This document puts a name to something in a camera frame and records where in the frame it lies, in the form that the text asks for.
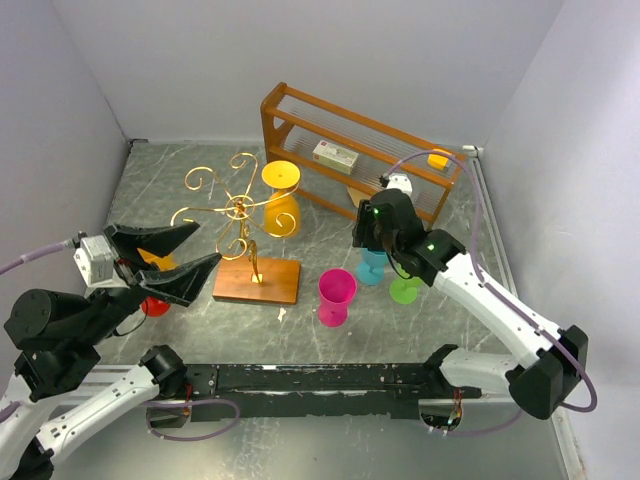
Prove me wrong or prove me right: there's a red plastic wine glass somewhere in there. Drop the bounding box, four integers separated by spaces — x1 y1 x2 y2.
140 297 171 318

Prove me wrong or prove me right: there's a green plastic wine glass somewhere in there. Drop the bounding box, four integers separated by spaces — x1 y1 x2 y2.
389 277 423 305

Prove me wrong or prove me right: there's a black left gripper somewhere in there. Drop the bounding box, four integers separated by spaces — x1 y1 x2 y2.
77 218 224 342

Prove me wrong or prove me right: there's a pink plastic wine glass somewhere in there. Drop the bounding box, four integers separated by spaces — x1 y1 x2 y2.
318 268 357 328

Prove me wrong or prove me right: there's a gold wire glass rack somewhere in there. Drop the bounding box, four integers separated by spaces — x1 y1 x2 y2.
170 152 279 273

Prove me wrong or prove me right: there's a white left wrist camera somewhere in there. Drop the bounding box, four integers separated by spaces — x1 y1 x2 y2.
74 235 120 289

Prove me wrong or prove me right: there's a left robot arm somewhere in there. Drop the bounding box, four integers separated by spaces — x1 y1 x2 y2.
1 222 222 479

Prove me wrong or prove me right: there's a wooden shelf rack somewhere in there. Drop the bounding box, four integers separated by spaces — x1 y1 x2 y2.
260 82 467 225

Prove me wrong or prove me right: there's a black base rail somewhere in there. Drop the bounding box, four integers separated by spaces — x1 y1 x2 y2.
144 363 484 424

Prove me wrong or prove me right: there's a blue plastic wine glass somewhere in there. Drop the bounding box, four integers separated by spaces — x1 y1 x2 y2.
356 248 388 286

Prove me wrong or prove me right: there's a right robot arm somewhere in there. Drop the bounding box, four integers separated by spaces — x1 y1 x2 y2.
352 189 589 420

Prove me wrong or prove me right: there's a yellow grey box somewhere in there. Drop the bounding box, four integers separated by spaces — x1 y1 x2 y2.
427 148 454 171

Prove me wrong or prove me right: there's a yellow plastic wine glass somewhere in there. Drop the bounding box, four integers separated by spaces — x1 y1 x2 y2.
261 160 301 238

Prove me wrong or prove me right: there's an orange plastic wine glass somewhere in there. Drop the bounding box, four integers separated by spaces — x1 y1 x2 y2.
137 248 177 271

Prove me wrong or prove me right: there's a small white card box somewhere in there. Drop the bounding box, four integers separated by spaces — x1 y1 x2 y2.
312 140 359 175

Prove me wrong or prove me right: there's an aluminium frame rail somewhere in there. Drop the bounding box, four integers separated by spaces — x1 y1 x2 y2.
464 144 564 404

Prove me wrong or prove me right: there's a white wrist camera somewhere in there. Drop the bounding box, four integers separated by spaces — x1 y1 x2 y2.
74 235 120 289
379 173 413 197

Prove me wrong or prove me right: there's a wooden rack base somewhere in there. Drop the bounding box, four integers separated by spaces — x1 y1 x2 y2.
212 257 301 304

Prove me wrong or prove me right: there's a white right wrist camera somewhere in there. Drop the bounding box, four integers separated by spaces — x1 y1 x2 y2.
379 173 413 197

